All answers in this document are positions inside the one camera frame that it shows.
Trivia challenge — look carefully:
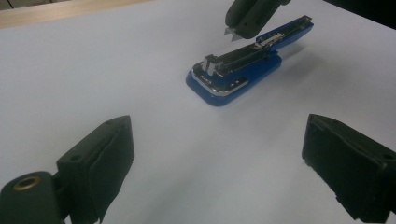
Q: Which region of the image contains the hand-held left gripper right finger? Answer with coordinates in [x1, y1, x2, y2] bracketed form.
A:
[301, 113, 396, 224]

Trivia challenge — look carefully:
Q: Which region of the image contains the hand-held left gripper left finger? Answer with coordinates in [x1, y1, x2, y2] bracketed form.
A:
[55, 115, 135, 224]

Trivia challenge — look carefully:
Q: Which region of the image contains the blue stapler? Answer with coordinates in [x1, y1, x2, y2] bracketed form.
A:
[185, 14, 315, 107]

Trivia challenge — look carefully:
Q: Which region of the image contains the white table cover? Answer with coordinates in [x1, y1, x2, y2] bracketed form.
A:
[0, 0, 396, 224]

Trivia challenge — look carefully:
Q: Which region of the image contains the wooden table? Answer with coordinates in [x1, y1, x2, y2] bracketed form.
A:
[0, 0, 155, 31]

